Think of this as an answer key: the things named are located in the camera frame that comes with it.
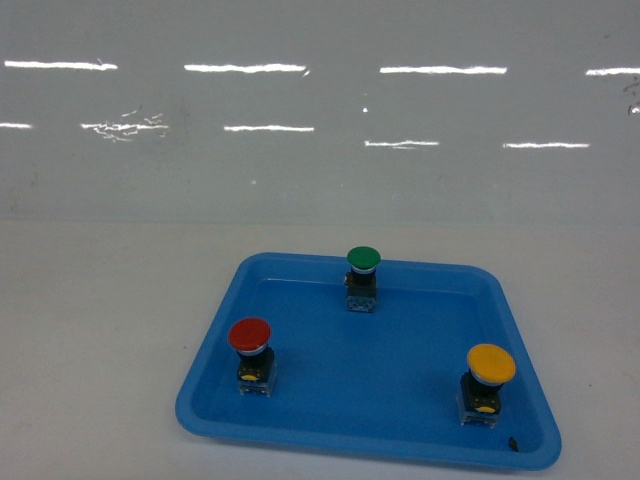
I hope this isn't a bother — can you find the red mushroom push button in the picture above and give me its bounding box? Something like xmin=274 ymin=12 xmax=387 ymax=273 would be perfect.
xmin=228 ymin=317 xmax=277 ymax=397

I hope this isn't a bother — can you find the yellow mushroom push button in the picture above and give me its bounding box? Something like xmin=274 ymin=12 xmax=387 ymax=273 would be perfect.
xmin=457 ymin=343 xmax=517 ymax=428

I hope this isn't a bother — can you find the green mushroom push button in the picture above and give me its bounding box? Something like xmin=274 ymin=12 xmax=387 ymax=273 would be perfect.
xmin=344 ymin=246 xmax=381 ymax=313

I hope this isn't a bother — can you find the white whiteboard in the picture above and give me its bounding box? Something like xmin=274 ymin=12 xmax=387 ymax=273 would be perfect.
xmin=1 ymin=1 xmax=639 ymax=227

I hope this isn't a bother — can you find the blue plastic tray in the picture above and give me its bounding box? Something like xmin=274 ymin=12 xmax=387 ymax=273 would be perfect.
xmin=175 ymin=253 xmax=562 ymax=470

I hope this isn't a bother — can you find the small black debris piece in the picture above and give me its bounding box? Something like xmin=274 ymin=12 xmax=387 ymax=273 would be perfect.
xmin=508 ymin=437 xmax=519 ymax=452

